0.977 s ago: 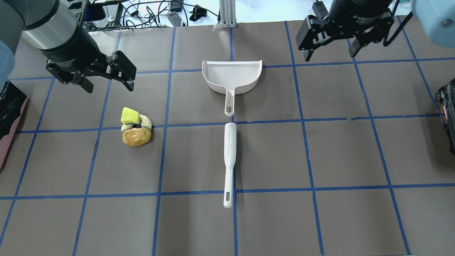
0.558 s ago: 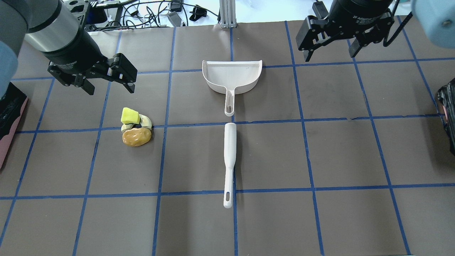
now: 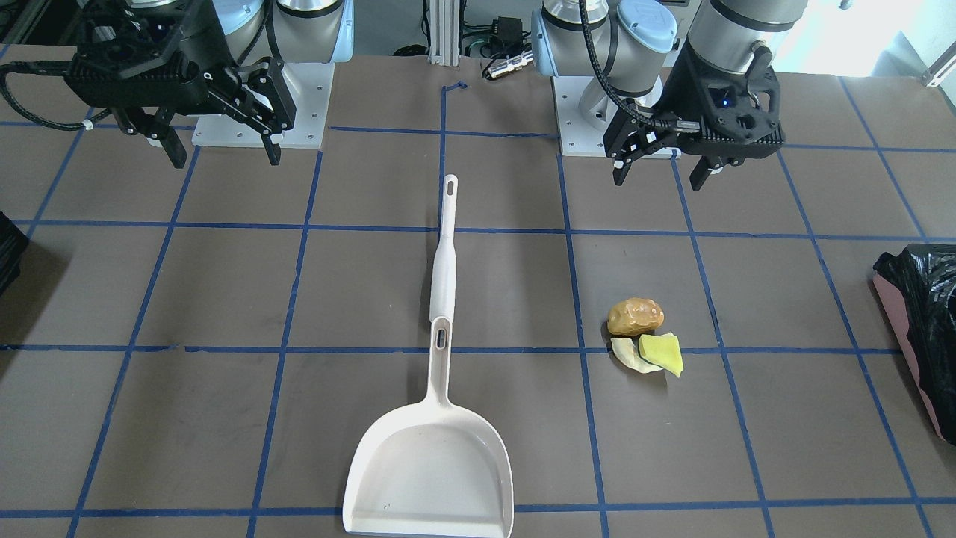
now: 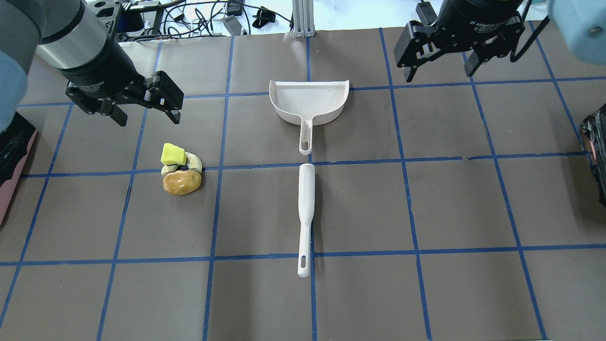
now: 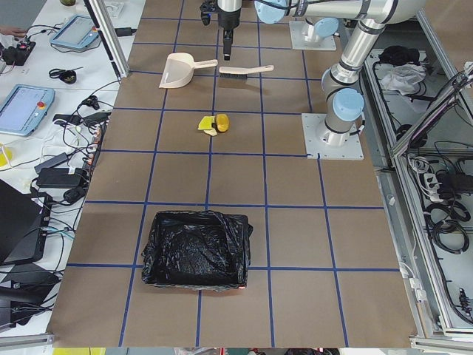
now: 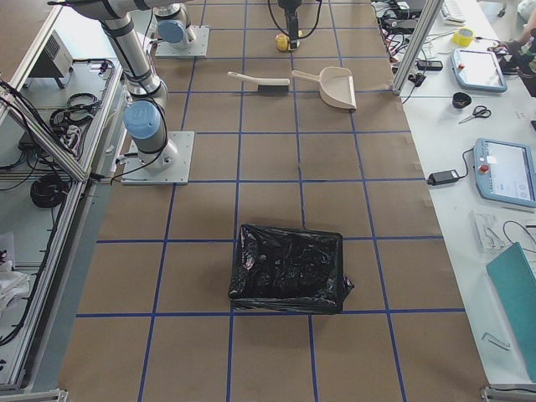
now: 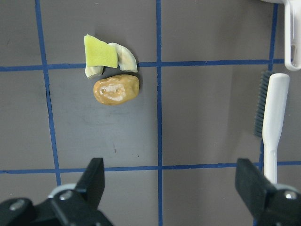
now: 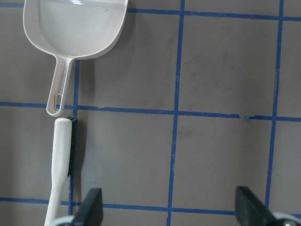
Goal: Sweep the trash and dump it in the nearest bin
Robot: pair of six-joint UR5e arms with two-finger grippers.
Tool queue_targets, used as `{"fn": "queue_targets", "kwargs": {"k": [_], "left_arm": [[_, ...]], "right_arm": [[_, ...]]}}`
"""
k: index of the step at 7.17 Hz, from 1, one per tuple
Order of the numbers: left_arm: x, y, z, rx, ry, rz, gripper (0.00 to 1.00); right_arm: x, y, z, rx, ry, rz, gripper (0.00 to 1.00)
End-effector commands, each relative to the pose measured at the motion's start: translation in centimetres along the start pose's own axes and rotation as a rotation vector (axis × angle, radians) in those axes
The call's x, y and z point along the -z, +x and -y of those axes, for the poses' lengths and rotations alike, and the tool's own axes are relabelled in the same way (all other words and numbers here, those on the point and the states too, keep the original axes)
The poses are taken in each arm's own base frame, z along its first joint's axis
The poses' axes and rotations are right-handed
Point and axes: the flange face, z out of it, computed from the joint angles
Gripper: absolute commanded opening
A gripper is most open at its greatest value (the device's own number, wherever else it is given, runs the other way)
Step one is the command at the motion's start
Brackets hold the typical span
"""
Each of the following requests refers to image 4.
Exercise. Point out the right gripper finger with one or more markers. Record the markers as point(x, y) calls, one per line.
point(420, 44)
point(502, 44)

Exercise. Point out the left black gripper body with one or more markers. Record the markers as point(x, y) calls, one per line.
point(98, 67)

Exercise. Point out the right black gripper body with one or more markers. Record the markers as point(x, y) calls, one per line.
point(478, 18)

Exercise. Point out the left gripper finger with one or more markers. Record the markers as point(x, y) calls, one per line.
point(110, 109)
point(165, 95)

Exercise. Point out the yellow sponge piece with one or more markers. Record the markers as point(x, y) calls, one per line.
point(173, 155)

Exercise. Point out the pale peel scrap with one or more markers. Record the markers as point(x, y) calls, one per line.
point(193, 162)

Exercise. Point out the brown potato-like trash piece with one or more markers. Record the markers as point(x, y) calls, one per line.
point(181, 183)

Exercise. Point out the white plastic dustpan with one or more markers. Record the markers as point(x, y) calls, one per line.
point(307, 104)

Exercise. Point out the white hand brush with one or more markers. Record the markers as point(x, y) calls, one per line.
point(306, 207)

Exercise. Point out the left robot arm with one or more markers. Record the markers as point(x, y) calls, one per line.
point(69, 36)

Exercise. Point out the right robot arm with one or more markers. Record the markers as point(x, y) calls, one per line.
point(580, 22)

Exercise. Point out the left black-lined trash bin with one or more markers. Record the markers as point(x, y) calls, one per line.
point(16, 143)

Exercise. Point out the black-lined trash bin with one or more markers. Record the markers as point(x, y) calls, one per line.
point(16, 143)
point(593, 128)

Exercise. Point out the right black-lined trash bin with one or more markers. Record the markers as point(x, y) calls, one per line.
point(593, 128)

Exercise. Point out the aluminium frame post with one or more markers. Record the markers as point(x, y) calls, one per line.
point(303, 19)

